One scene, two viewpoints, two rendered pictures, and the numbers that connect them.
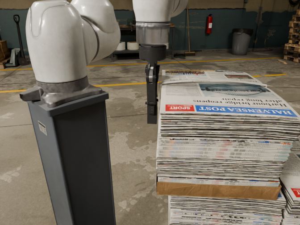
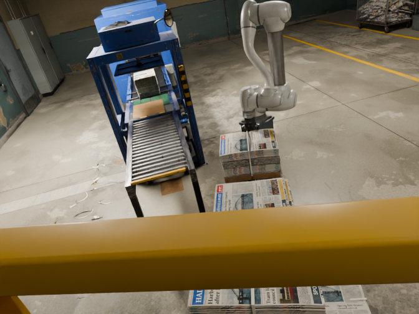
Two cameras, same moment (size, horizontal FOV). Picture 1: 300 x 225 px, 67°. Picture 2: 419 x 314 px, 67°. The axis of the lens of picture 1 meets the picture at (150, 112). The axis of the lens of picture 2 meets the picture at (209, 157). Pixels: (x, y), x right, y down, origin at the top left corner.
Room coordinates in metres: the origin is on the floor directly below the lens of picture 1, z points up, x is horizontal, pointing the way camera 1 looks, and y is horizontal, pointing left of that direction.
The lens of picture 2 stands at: (0.52, -2.04, 2.07)
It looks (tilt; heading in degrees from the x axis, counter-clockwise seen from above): 30 degrees down; 96
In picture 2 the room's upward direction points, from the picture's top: 12 degrees counter-clockwise
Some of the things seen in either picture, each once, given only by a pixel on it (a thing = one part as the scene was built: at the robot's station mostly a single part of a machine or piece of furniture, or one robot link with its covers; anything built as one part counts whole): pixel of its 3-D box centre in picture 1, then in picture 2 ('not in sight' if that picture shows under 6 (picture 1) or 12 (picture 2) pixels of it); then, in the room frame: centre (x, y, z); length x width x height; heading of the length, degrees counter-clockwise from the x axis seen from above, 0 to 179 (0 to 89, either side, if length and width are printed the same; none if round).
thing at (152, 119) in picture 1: (152, 113); not in sight; (0.63, -0.01, 0.96); 0.03 x 0.01 x 0.07; 85
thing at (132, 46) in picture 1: (140, 38); not in sight; (6.61, 0.25, 0.55); 1.80 x 0.70 x 1.09; 102
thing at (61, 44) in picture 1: (59, 39); (255, 99); (0.71, 0.28, 1.17); 0.18 x 0.16 x 0.22; 160
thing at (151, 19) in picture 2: not in sight; (130, 33); (-0.45, 1.60, 1.65); 0.60 x 0.45 x 0.20; 12
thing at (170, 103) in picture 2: not in sight; (152, 109); (-0.45, 1.60, 0.75); 0.70 x 0.65 x 0.10; 102
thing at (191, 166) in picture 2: not in sight; (183, 139); (0.01, 0.66, 0.74); 1.34 x 0.05 x 0.12; 102
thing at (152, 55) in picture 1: (152, 61); (250, 122); (0.63, -0.01, 1.12); 0.08 x 0.07 x 0.09; 175
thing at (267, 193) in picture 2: not in sight; (250, 197); (0.54, -0.78, 1.06); 0.37 x 0.29 x 0.01; 176
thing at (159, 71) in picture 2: not in sight; (149, 85); (-0.68, 2.71, 0.75); 1.53 x 0.64 x 0.10; 102
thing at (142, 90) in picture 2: not in sight; (146, 83); (-0.56, 2.16, 0.93); 0.38 x 0.30 x 0.26; 102
